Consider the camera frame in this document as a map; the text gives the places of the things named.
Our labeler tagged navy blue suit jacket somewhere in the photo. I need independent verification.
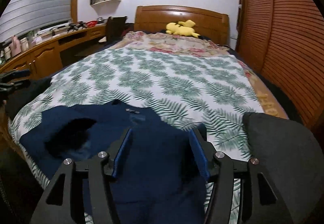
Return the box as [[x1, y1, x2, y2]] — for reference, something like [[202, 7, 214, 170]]
[[20, 100, 206, 223]]

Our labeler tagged black folded garment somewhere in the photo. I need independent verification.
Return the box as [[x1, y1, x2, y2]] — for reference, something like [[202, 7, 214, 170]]
[[5, 77, 52, 120]]

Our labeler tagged pink bottle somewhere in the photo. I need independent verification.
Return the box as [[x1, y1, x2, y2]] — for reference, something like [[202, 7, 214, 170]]
[[11, 35, 21, 57]]

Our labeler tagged wooden desk cabinet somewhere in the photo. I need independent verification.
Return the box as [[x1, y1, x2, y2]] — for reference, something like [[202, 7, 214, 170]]
[[1, 24, 106, 79]]

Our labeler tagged dark grey folded garment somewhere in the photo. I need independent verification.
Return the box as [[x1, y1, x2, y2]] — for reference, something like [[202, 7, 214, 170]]
[[242, 113, 323, 223]]

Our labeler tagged grey window blind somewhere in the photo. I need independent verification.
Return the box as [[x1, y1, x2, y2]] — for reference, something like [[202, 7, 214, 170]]
[[1, 0, 71, 42]]

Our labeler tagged red basket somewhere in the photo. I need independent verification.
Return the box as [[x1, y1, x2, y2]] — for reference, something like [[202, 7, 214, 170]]
[[86, 20, 97, 27]]

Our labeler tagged dark wooden chair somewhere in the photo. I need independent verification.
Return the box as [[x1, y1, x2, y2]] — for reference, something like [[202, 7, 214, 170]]
[[106, 16, 127, 43]]

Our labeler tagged palm leaf print bedsheet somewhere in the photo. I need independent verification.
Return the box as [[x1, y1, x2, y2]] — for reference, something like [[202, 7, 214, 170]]
[[8, 46, 265, 224]]

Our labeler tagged floral blanket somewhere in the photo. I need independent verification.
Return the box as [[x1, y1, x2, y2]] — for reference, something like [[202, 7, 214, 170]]
[[110, 31, 229, 58]]

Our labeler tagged wooden louvered wardrobe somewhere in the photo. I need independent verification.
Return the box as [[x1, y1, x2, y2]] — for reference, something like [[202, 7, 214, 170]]
[[236, 0, 323, 129]]

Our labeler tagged yellow plush toy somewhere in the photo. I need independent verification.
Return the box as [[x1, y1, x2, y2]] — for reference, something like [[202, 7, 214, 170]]
[[166, 20, 200, 38]]

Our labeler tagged wooden headboard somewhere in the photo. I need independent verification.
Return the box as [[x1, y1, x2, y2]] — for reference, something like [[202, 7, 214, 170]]
[[134, 5, 230, 45]]

